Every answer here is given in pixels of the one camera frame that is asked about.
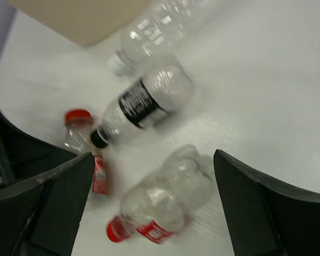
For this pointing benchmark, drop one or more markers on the beige plastic bin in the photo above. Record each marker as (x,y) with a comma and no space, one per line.
(84,22)

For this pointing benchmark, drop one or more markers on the large clear bottle white cap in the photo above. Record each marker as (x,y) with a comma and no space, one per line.
(161,27)

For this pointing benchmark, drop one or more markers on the crushed bottle red label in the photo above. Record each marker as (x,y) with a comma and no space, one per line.
(79,124)

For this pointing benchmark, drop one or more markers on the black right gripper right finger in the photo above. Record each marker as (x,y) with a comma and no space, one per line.
(265,215)

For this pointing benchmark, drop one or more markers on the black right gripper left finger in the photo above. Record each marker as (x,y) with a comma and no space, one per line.
(43,192)

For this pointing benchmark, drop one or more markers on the clear bottle black label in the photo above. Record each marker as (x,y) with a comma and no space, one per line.
(155,96)

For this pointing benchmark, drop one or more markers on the clear bottle red cap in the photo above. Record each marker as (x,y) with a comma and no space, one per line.
(159,205)

